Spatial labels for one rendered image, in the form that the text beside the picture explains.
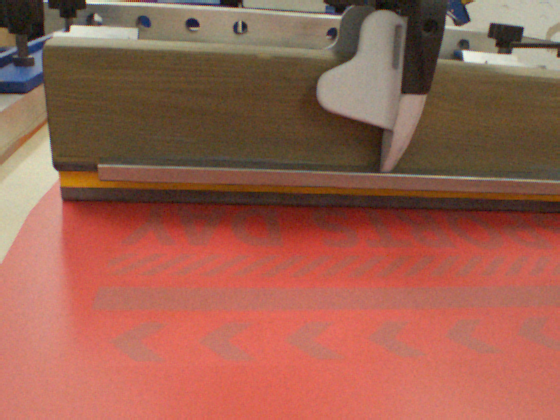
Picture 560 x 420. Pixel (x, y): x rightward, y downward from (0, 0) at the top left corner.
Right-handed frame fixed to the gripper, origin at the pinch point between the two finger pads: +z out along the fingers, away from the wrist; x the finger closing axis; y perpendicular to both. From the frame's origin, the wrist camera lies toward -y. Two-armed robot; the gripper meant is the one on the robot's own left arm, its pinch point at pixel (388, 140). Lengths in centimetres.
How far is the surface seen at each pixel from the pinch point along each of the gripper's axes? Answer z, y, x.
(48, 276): 4.2, 19.0, 8.8
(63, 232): 4.2, 19.5, 4.2
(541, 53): 28, -199, -287
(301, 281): 4.6, 6.6, 9.0
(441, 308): 4.8, 0.1, 11.5
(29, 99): 0.8, 26.6, -13.3
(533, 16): 7, -199, -307
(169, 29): -1.5, 17.9, -46.0
